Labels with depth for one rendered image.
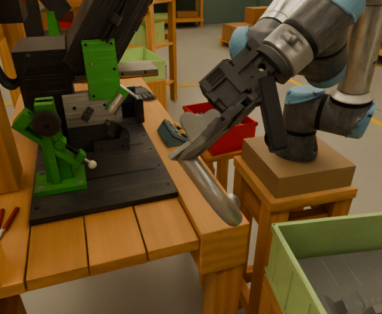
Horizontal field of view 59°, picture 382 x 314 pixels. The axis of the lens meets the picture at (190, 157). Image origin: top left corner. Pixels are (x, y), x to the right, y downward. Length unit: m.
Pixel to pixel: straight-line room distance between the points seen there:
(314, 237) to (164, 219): 0.40
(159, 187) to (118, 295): 1.00
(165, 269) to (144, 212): 1.06
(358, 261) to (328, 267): 0.09
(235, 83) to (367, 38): 0.55
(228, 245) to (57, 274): 0.43
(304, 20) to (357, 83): 0.52
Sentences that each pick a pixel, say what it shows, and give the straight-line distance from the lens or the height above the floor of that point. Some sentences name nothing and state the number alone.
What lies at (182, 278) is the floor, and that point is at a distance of 1.98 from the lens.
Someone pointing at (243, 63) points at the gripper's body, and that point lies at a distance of 0.55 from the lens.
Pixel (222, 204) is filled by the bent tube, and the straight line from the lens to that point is 0.53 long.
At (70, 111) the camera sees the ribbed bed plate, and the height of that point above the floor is 1.03.
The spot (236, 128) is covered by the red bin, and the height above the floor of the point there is 0.91.
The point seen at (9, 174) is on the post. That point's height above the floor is 0.94.
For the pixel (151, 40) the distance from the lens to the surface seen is 3.88.
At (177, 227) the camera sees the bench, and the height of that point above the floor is 0.88.
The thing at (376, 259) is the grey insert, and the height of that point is 0.85.
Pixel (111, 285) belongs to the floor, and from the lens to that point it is 1.99.
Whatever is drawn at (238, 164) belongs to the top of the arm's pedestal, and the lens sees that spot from 1.30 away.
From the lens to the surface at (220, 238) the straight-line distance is 0.92.
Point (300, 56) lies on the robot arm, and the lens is 0.55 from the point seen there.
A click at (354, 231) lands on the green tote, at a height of 0.91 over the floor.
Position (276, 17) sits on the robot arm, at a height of 1.41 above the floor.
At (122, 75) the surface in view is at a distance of 1.42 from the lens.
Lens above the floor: 1.49
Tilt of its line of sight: 29 degrees down
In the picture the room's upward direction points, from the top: straight up
